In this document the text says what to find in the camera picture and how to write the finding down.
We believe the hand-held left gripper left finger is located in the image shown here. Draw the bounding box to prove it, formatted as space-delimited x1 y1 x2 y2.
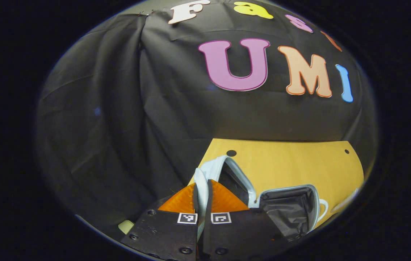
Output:
120 182 199 261

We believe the pale green object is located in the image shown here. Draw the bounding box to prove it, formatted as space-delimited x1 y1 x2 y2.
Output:
118 220 134 235

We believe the black backdrop cloth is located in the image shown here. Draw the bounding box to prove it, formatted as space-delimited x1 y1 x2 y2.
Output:
35 0 378 232

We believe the light blue suitcase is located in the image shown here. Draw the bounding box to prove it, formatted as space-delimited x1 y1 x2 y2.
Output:
189 155 329 240

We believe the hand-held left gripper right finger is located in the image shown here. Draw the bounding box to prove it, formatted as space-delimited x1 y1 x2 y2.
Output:
202 179 289 261

